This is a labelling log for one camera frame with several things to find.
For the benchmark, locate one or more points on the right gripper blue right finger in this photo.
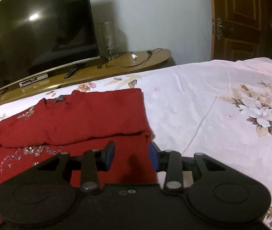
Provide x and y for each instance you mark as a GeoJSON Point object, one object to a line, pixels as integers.
{"type": "Point", "coordinates": [169, 162]}

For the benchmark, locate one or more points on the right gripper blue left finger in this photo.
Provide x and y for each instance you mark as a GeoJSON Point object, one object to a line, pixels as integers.
{"type": "Point", "coordinates": [94, 161]}

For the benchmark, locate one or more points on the red knit sweater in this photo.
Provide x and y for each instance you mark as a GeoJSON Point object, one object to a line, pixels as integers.
{"type": "Point", "coordinates": [80, 122]}

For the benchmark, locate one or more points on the floral white bed sheet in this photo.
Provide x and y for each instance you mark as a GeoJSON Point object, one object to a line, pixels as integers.
{"type": "Point", "coordinates": [220, 108]}

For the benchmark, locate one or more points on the silver set-top box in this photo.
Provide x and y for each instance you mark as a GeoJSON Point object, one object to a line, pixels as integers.
{"type": "Point", "coordinates": [33, 80]}

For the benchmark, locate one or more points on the wooden tv stand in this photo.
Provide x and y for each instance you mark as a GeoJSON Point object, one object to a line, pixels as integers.
{"type": "Point", "coordinates": [93, 70]}

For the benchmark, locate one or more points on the clear glass vase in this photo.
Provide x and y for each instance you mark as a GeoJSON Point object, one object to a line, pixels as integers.
{"type": "Point", "coordinates": [108, 40]}

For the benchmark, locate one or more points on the curved black television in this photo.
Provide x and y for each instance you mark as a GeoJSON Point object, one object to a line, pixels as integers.
{"type": "Point", "coordinates": [39, 36]}

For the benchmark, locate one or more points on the brown wooden door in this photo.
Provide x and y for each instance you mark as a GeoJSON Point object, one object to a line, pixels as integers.
{"type": "Point", "coordinates": [251, 34]}

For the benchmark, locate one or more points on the brass door handle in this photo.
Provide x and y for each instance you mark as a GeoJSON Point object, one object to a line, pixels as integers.
{"type": "Point", "coordinates": [220, 27]}

